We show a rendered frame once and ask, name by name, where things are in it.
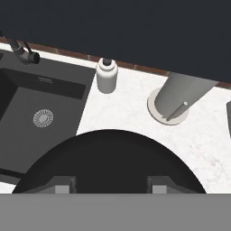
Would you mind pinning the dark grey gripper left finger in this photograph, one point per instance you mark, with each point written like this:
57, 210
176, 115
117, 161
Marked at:
61, 184

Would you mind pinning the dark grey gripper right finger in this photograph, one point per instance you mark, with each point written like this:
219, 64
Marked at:
161, 184

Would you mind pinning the black round blender lid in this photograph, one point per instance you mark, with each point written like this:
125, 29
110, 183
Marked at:
109, 156

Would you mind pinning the dark grey kitchen sink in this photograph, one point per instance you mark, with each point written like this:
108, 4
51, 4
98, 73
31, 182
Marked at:
39, 114

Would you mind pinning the dark grey flat object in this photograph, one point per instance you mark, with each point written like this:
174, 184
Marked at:
229, 118

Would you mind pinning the white soap dispenser bottle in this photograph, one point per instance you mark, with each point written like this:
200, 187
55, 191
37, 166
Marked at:
106, 76

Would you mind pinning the dark grey sink tap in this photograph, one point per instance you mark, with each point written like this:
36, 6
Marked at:
22, 51

